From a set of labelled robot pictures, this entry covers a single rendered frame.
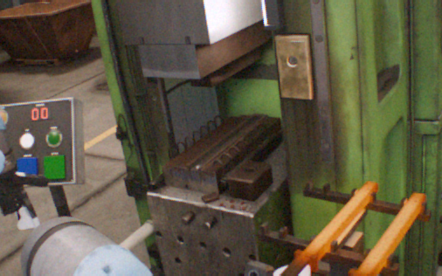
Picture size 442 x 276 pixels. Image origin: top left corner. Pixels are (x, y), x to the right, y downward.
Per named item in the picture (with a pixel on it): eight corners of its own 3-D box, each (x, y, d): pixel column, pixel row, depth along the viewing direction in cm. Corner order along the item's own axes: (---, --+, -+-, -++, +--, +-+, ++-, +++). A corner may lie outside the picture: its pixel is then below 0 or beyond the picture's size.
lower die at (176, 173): (218, 196, 153) (214, 169, 150) (165, 185, 164) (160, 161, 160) (282, 138, 184) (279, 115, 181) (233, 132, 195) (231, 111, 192)
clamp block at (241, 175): (255, 202, 146) (252, 182, 144) (229, 197, 151) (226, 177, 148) (274, 182, 155) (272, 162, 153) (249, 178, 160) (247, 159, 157)
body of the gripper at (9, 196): (-5, 210, 142) (-18, 172, 137) (22, 197, 147) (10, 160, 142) (5, 218, 137) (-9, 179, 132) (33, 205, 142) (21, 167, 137)
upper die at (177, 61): (200, 79, 139) (194, 44, 135) (143, 77, 150) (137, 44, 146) (272, 39, 170) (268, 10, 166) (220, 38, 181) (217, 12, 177)
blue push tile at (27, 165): (37, 180, 166) (36, 157, 167) (17, 181, 167) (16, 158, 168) (39, 180, 167) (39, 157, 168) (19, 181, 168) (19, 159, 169)
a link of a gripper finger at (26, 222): (24, 244, 138) (9, 215, 139) (44, 234, 142) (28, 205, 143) (26, 242, 136) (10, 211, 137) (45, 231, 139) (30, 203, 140)
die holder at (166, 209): (267, 335, 158) (252, 214, 141) (171, 303, 179) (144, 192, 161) (334, 238, 200) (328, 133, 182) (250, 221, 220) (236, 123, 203)
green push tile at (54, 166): (64, 178, 164) (63, 155, 165) (44, 179, 165) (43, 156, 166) (67, 178, 166) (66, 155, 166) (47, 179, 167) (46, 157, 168)
